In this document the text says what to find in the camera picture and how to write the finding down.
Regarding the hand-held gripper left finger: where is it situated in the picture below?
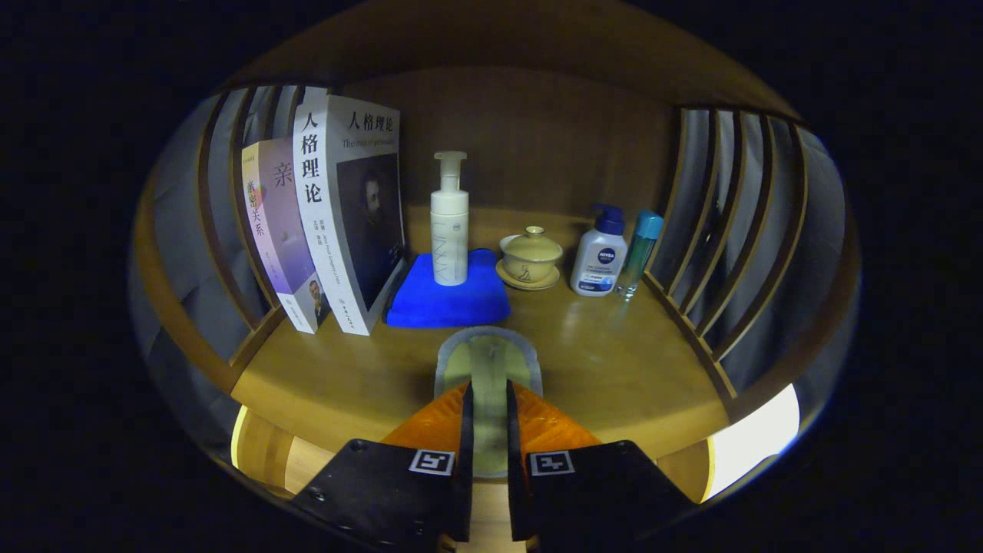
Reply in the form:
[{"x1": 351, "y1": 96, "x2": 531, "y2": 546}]
[{"x1": 290, "y1": 382, "x2": 475, "y2": 550}]

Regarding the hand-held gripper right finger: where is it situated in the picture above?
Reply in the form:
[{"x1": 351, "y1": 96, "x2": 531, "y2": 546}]
[{"x1": 505, "y1": 380, "x2": 696, "y2": 550}]

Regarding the yellow handled scrub brush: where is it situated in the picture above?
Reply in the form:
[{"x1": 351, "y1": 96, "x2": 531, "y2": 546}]
[{"x1": 434, "y1": 326, "x2": 544, "y2": 481}]

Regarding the wooden drawer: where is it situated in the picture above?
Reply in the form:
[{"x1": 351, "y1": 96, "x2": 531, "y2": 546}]
[{"x1": 230, "y1": 406, "x2": 715, "y2": 552}]

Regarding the wooden countertop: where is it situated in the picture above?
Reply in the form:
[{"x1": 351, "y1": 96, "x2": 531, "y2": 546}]
[{"x1": 230, "y1": 204, "x2": 730, "y2": 462}]

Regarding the brown wooden cabinet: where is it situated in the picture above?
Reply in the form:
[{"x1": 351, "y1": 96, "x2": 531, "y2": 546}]
[{"x1": 131, "y1": 0, "x2": 861, "y2": 508}]

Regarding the blue folded cloth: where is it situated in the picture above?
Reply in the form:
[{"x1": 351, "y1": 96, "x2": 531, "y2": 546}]
[{"x1": 386, "y1": 248, "x2": 512, "y2": 329}]

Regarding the yellow lidded teacup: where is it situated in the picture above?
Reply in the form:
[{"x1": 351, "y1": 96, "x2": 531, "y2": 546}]
[{"x1": 495, "y1": 225, "x2": 564, "y2": 292}]

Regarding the white bottle blue pump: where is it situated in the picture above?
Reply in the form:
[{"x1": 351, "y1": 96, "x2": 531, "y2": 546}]
[{"x1": 569, "y1": 204, "x2": 629, "y2": 297}]

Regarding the white table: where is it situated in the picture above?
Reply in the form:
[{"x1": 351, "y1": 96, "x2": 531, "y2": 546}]
[{"x1": 703, "y1": 384, "x2": 801, "y2": 502}]

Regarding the slim teal bottle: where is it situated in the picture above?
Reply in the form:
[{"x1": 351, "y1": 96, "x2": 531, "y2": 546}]
[{"x1": 615, "y1": 210, "x2": 665, "y2": 300}]

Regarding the thick white book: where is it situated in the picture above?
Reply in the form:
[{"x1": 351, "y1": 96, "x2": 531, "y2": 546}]
[{"x1": 292, "y1": 94, "x2": 408, "y2": 336}]

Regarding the purple book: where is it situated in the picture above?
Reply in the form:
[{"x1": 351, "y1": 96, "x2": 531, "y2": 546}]
[{"x1": 241, "y1": 137, "x2": 333, "y2": 335}]

